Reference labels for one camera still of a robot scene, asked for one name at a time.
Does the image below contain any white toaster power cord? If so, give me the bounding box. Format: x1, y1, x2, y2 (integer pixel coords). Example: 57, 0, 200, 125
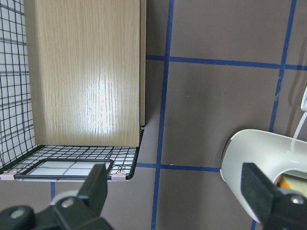
290, 86, 307, 154

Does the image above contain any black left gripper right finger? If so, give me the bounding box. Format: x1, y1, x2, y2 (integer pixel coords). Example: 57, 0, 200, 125
241, 163, 307, 230

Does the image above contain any toast slice in toaster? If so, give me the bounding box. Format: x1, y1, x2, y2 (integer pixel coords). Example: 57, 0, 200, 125
277, 174, 307, 192

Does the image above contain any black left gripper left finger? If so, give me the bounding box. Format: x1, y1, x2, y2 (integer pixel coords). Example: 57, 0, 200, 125
0, 164, 110, 230

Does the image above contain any wire basket with wooden shelf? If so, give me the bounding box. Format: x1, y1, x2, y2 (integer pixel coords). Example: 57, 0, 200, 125
0, 0, 146, 181

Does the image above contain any white toaster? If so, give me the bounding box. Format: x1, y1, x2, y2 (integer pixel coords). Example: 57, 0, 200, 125
220, 129, 307, 221

